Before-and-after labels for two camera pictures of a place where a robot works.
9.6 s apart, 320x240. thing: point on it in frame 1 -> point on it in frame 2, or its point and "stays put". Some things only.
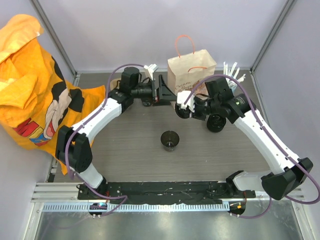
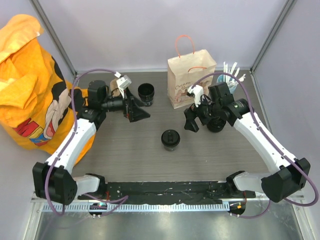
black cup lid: x=182 y=113 -> x=170 y=138
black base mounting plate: x=163 y=192 stays put
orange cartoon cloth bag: x=37 y=99 stays put
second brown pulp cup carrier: x=115 y=84 stays put
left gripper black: x=162 y=94 -> x=132 y=109
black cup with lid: x=215 y=122 stays put
